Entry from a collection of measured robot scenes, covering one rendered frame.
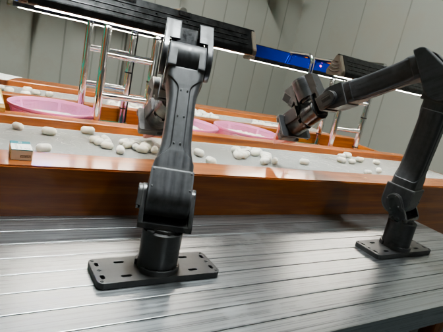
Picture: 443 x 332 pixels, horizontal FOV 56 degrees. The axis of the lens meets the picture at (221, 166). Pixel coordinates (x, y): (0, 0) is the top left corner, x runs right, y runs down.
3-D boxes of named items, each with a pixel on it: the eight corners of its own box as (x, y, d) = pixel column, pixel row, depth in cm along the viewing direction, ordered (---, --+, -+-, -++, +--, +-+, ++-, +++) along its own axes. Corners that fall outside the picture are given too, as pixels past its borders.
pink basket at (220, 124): (286, 163, 164) (292, 140, 162) (229, 159, 150) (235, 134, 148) (250, 145, 186) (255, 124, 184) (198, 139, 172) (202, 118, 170)
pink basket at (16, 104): (111, 140, 140) (115, 113, 138) (57, 151, 115) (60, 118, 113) (47, 122, 147) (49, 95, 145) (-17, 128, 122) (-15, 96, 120)
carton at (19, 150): (31, 161, 75) (33, 150, 75) (10, 159, 74) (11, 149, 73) (29, 151, 80) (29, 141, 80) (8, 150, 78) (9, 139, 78)
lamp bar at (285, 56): (349, 82, 217) (353, 68, 215) (251, 59, 185) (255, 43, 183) (338, 80, 223) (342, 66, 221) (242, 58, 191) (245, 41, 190)
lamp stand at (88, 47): (126, 134, 154) (146, 9, 143) (70, 129, 144) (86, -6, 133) (113, 123, 170) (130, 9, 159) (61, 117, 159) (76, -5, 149)
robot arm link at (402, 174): (377, 207, 96) (432, 67, 87) (389, 203, 101) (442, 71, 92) (403, 219, 92) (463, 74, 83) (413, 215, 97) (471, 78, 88)
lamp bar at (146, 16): (256, 56, 121) (262, 31, 119) (19, 1, 89) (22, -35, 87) (242, 54, 127) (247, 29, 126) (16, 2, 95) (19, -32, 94)
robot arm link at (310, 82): (283, 83, 112) (319, 58, 104) (300, 87, 118) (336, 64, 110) (298, 122, 109) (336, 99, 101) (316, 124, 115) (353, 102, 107)
